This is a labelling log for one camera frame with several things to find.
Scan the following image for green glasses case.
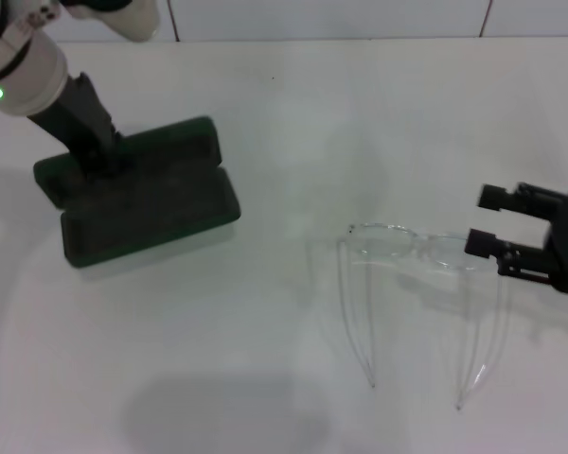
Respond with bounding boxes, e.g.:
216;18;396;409
31;114;244;271

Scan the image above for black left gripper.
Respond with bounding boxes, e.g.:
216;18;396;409
26;71;134;183

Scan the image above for clear white glasses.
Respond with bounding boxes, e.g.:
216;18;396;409
334;220;511;411

